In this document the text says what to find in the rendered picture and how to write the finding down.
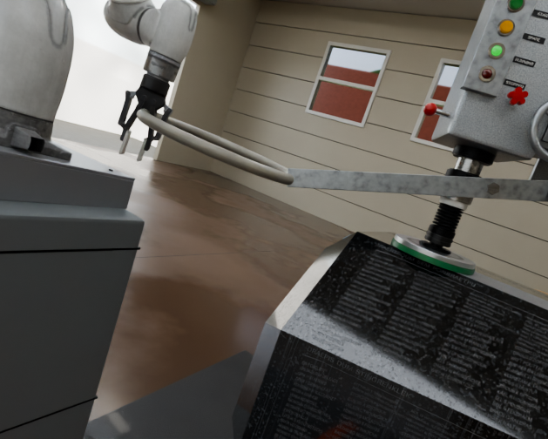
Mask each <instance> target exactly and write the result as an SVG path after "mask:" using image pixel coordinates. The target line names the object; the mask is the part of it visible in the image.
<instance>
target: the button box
mask: <svg viewBox="0 0 548 439"><path fill-rule="evenodd" d="M507 1H508V0H494V3H493V5H492V7H491V9H490V13H489V16H488V17H487V20H486V22H485V25H484V28H483V30H482V33H481V35H480V38H479V39H478V42H477V46H476V48H475V50H474V52H473V55H472V57H471V60H470V63H469V66H468V68H467V71H466V72H465V75H464V77H463V81H462V83H461V85H460V89H461V90H465V91H473V92H475V93H478V94H482V95H485V96H487V97H491V98H496V97H497V96H498V93H499V92H500V89H501V87H502V85H503V82H504V79H505V77H506V75H507V72H508V70H509V68H510V66H511V62H512V60H513V58H514V56H515V53H516V51H517V49H518V46H519V43H520V41H521V39H522V36H523V35H524V31H525V29H526V26H527V24H528V22H529V20H530V18H531V14H532V12H533V10H534V8H535V5H536V3H537V0H524V1H525V3H524V8H523V9H522V10H521V11H519V12H511V11H509V10H508V9H507V6H506V4H507ZM504 19H510V20H512V21H513V22H514V24H515V30H514V31H513V32H512V33H511V34H510V35H509V36H505V37H504V36H501V35H499V34H498V32H497V25H498V24H499V22H500V21H502V20H504ZM494 43H501V44H503V45H504V47H505V54H504V55H503V56H502V57H501V58H499V59H492V58H490V57H489V56H488V48H489V47H490V45H492V44H494ZM486 65H490V66H492V67H493V68H494V69H495V70H496V76H495V77H494V79H493V80H491V81H490V82H483V81H481V80H480V79H479V77H478V73H479V71H480V69H481V68H482V67H484V66H486Z"/></svg>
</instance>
